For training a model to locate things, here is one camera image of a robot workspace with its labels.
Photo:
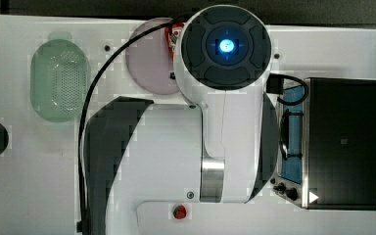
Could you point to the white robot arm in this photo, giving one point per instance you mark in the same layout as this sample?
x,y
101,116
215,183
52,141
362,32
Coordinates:
x,y
206,149

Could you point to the lilac round plate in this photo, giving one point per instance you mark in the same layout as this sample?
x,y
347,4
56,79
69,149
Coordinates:
x,y
149,63

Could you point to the red ketchup bottle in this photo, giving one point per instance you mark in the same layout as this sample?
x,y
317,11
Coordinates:
x,y
171,34

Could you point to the small dark red strawberry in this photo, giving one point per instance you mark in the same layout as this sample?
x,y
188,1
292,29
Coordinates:
x,y
179,212

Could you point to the green perforated colander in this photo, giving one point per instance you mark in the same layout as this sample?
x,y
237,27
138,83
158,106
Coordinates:
x,y
59,78

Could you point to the black toaster oven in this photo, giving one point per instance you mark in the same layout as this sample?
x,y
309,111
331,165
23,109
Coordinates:
x,y
327,145

